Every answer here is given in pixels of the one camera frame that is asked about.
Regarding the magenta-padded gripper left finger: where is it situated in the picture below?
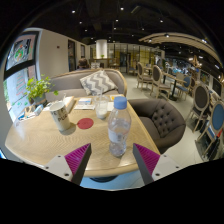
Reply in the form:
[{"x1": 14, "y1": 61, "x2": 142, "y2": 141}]
[{"x1": 42, "y1": 143, "x2": 93, "y2": 186}]

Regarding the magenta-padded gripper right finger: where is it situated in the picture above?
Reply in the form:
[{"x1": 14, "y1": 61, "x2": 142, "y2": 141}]
[{"x1": 132, "y1": 143, "x2": 183, "y2": 186}]

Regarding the clear blue-capped water bottle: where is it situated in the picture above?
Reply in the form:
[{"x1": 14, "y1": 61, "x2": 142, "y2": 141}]
[{"x1": 107, "y1": 96, "x2": 132, "y2": 158}]

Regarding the flat round red coaster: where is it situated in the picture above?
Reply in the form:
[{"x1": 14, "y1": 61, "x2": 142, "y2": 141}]
[{"x1": 76, "y1": 117, "x2": 95, "y2": 130}]

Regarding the dark grey tufted armchair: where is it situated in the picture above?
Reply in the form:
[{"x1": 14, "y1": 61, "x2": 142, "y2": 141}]
[{"x1": 128, "y1": 98, "x2": 187, "y2": 155}]

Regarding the white mug with black lettering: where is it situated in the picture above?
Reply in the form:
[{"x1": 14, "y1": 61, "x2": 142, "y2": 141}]
[{"x1": 48, "y1": 100, "x2": 72, "y2": 133}]

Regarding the clear plastic cup with straw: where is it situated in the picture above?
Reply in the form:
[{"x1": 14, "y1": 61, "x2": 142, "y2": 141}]
[{"x1": 94, "y1": 89, "x2": 110, "y2": 120}]

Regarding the white printed paper box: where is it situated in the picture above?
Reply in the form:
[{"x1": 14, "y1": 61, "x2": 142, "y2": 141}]
[{"x1": 63, "y1": 95, "x2": 77, "y2": 113}]

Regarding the small blue box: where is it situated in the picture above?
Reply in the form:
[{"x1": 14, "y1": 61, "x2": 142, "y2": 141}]
[{"x1": 33, "y1": 104, "x2": 44, "y2": 116}]

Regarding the small yellow card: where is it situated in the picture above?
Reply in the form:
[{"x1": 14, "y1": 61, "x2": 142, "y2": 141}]
[{"x1": 109, "y1": 94, "x2": 126, "y2": 102}]

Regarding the grey curved wood-framed sofa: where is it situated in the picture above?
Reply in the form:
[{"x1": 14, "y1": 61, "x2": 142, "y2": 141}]
[{"x1": 44, "y1": 68, "x2": 128, "y2": 103}]

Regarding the group of wooden dining chairs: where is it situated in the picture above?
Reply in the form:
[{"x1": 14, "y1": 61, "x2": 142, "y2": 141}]
[{"x1": 134, "y1": 61, "x2": 224, "y2": 158}]

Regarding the grey white chevron cushion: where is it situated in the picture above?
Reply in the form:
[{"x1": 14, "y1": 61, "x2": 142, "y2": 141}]
[{"x1": 79, "y1": 69, "x2": 118, "y2": 97}]

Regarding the green potted plant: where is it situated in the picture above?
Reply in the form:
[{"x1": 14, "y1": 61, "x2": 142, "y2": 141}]
[{"x1": 24, "y1": 74, "x2": 59, "y2": 105}]

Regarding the wooden dining table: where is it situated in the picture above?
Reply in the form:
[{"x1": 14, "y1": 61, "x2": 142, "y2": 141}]
[{"x1": 163, "y1": 71, "x2": 186, "y2": 101}]

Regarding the person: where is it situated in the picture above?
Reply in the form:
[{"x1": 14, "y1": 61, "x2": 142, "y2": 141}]
[{"x1": 76, "y1": 57, "x2": 90, "y2": 70}]

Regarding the colourful window poster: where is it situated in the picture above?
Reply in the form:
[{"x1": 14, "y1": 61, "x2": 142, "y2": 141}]
[{"x1": 6, "y1": 33, "x2": 38, "y2": 71}]

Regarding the group of ceiling spot lights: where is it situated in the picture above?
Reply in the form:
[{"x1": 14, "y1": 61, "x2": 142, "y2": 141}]
[{"x1": 69, "y1": 4, "x2": 211, "y2": 44}]

